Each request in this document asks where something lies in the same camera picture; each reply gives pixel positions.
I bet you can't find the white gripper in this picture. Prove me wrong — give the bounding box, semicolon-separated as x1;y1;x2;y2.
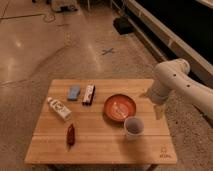
139;87;166;120

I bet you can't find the orange ceramic bowl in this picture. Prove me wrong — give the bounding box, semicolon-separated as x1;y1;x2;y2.
103;94;136;122

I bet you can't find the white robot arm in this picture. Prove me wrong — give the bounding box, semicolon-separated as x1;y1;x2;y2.
140;58;213;120

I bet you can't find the white paper cup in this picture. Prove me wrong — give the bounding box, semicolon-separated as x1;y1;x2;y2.
124;117;144;140

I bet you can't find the blue sponge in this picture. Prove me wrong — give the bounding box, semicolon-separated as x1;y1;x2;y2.
67;85;80;101

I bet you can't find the black object on floor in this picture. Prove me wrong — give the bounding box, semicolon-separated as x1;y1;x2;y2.
113;17;133;35

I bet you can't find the white lotion tube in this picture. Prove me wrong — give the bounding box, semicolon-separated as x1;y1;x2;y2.
47;97;71;121

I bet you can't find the equipment at top edge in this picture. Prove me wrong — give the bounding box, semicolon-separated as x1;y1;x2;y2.
51;0;77;12

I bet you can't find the cable on floor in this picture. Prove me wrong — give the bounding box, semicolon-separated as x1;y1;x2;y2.
0;9;58;24

